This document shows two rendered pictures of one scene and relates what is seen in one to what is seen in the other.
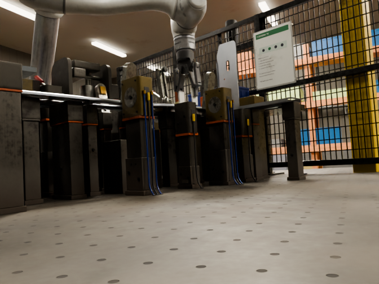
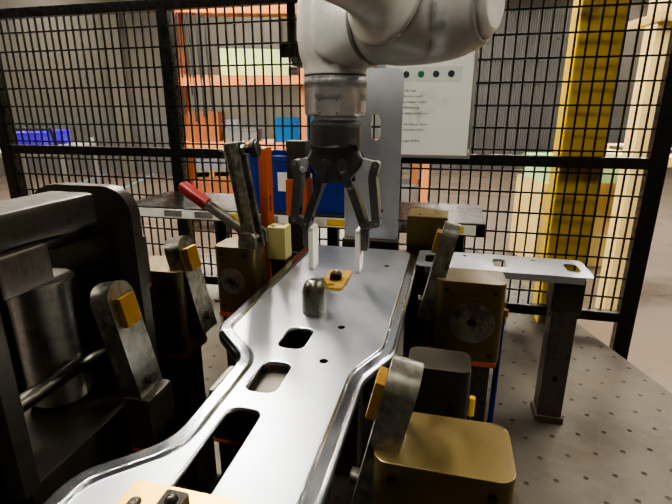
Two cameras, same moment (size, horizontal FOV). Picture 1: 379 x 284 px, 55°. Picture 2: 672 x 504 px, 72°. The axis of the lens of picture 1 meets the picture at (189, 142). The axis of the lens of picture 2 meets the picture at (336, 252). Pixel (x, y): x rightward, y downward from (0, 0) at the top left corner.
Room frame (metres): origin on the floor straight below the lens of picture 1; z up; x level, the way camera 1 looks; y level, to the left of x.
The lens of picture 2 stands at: (0.89, 0.34, 1.26)
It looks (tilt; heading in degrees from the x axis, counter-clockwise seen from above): 17 degrees down; 330
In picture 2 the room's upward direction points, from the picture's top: straight up
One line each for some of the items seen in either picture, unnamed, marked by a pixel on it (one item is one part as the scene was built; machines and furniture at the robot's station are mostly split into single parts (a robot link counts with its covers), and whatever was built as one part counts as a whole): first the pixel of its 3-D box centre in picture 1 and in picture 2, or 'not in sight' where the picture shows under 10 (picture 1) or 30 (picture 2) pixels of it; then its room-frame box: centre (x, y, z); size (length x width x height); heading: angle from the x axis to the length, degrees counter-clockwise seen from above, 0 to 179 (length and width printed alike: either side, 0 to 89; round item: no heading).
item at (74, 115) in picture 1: (67, 150); not in sight; (1.10, 0.37, 0.84); 0.12 x 0.05 x 0.29; 46
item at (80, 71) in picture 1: (84, 127); (54, 436); (1.37, 0.40, 0.95); 0.18 x 0.13 x 0.49; 136
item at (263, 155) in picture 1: (254, 137); (423, 293); (1.61, -0.29, 0.88); 0.08 x 0.08 x 0.36; 46
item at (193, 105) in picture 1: (190, 145); (443, 466); (1.23, 0.00, 0.84); 0.10 x 0.05 x 0.29; 46
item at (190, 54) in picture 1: (185, 62); (335, 151); (1.50, 0.00, 1.20); 0.08 x 0.07 x 0.09; 46
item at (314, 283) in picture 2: (166, 105); (313, 299); (1.41, 0.08, 1.02); 0.03 x 0.03 x 0.07
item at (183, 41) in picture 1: (184, 45); (335, 99); (1.50, 0.00, 1.28); 0.09 x 0.09 x 0.06
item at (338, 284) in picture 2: not in sight; (336, 276); (1.50, 0.00, 1.01); 0.08 x 0.04 x 0.01; 137
